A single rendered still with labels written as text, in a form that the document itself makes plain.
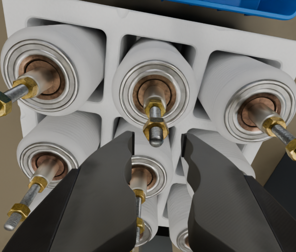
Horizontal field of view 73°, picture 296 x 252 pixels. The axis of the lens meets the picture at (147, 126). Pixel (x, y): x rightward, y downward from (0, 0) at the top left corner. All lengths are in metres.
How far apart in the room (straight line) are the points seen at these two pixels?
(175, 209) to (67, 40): 0.31
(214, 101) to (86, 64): 0.15
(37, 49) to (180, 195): 0.32
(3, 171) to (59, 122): 0.47
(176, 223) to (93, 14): 0.33
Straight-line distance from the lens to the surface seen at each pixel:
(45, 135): 0.28
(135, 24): 0.28
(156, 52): 0.21
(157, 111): 0.17
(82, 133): 0.29
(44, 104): 0.25
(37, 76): 0.22
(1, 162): 0.73
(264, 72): 0.25
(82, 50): 0.24
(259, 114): 0.24
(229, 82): 0.24
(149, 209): 0.36
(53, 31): 0.24
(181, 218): 0.37
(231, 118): 0.25
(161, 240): 0.54
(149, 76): 0.21
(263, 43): 0.32
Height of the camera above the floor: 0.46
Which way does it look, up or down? 62 degrees down
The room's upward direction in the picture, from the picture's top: 179 degrees counter-clockwise
